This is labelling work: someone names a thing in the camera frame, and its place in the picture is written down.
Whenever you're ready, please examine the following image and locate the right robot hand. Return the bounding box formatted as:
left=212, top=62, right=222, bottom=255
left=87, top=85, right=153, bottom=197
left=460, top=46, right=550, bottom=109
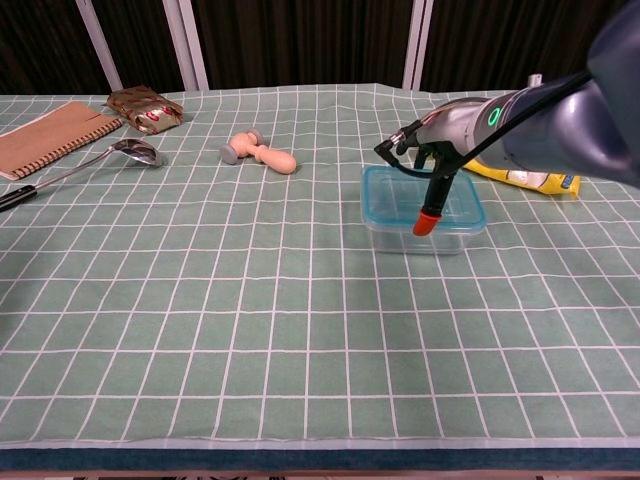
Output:
left=397, top=98, right=489, bottom=236

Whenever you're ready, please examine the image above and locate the teal plastic lid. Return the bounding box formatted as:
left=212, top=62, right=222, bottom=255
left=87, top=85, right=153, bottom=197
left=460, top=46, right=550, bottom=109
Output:
left=360, top=164, right=487, bottom=234

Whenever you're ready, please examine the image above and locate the clear plastic container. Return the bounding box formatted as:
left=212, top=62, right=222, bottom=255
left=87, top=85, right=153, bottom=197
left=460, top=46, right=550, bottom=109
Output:
left=367, top=209, right=485, bottom=256

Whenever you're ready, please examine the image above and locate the yellow marshmallow bag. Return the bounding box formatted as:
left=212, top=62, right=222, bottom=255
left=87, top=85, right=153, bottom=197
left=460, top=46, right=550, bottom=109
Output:
left=462, top=158, right=584, bottom=199

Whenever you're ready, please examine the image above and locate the black pleated curtain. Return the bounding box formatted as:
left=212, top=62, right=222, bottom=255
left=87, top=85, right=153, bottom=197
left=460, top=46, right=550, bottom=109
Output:
left=0, top=0, right=640, bottom=96

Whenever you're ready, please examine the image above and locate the small wooden toy hammer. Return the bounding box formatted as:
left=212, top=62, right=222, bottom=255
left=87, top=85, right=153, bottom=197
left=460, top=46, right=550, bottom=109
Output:
left=219, top=128, right=298, bottom=176

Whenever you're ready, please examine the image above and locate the green checked tablecloth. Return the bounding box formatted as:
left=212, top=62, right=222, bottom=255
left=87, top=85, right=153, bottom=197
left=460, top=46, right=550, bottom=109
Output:
left=0, top=82, right=640, bottom=451

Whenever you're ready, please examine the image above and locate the gold foil snack packet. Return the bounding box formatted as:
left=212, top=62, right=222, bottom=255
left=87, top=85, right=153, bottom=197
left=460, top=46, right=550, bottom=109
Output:
left=105, top=85, right=184, bottom=135

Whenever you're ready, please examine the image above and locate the brown spiral notebook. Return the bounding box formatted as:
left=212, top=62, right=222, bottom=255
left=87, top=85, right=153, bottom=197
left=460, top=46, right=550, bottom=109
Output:
left=0, top=100, right=124, bottom=181

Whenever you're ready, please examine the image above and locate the metal ladle black handle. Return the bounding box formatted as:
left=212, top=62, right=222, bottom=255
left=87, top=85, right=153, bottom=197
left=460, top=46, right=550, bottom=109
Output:
left=0, top=138, right=165, bottom=214

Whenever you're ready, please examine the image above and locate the thin white frame post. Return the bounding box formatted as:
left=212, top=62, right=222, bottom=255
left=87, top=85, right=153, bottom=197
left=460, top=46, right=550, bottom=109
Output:
left=74, top=0, right=124, bottom=94

